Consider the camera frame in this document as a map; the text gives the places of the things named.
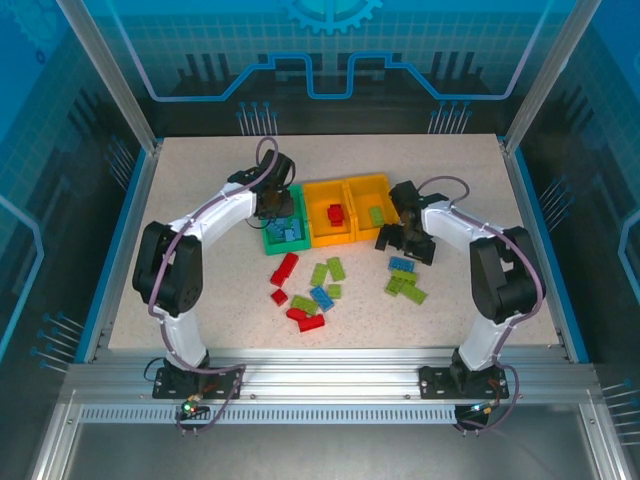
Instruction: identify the green plastic bin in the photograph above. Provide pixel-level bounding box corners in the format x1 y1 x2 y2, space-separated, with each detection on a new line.
259 183 312 257

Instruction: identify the yellow plastic bin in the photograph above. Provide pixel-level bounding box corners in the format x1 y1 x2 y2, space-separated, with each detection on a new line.
345 172 402 243
302 180 357 250

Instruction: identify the long red lego brick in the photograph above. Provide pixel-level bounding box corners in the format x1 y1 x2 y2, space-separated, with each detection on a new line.
270 252 300 287

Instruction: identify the blue table side panel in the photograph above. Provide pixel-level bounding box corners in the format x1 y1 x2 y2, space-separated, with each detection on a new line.
514 147 591 364
73 147 151 364

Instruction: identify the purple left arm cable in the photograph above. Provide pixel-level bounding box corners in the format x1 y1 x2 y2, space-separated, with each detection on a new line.
147 137 279 437

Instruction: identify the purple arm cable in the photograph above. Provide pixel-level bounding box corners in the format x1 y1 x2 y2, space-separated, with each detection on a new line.
147 137 279 437
417 175 547 434

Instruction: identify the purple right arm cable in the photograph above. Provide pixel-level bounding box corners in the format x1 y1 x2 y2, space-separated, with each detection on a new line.
417 175 547 434

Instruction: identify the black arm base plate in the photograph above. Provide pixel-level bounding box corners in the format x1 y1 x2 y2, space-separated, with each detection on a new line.
418 365 510 400
152 367 244 401

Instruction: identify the aluminium frame cross rail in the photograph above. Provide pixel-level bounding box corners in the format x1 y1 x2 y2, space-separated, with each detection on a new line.
62 344 604 407

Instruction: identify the slotted grey cable duct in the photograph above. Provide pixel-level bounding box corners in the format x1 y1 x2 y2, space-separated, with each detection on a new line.
78 405 464 426

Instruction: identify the aluminium frame post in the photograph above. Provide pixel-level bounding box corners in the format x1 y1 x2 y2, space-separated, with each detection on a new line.
502 0 604 154
54 0 164 154

